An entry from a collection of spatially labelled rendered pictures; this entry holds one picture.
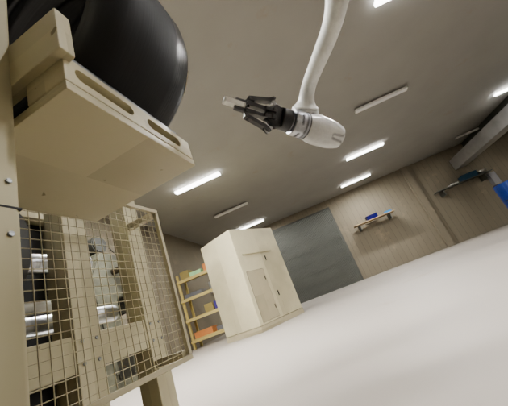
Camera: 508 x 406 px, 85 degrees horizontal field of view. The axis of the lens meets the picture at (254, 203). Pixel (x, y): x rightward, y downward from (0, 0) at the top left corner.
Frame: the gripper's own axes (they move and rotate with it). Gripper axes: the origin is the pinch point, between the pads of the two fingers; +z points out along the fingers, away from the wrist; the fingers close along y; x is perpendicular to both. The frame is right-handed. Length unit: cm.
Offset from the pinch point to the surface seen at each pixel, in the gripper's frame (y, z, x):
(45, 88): 24, 37, -30
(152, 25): -4.6, 25.9, -14.8
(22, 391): 64, 26, -42
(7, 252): 50, 33, -37
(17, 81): 23, 42, -27
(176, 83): 3.3, 18.1, -6.4
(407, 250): -48, -959, 759
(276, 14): -259, -82, 215
